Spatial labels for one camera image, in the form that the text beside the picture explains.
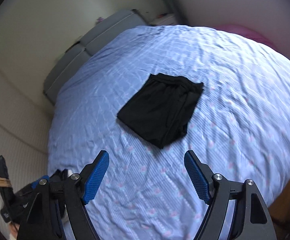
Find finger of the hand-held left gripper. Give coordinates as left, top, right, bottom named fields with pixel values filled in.
left=31, top=174, right=51, bottom=189

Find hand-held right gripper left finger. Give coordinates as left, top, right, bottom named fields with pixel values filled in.
left=17, top=150, right=110, bottom=240

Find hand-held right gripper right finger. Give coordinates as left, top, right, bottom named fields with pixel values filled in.
left=184, top=150, right=278, bottom=240

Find black pants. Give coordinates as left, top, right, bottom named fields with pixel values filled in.
left=116, top=73, right=204, bottom=149

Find blue striped bed sheet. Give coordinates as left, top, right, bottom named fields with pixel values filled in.
left=47, top=24, right=290, bottom=240

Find grey padded headboard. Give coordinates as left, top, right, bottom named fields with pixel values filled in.
left=43, top=9, right=150, bottom=105

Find pink cloth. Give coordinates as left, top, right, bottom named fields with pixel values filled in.
left=215, top=24, right=269, bottom=44

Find white nightstand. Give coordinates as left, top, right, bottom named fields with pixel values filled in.
left=151, top=14, right=180, bottom=27

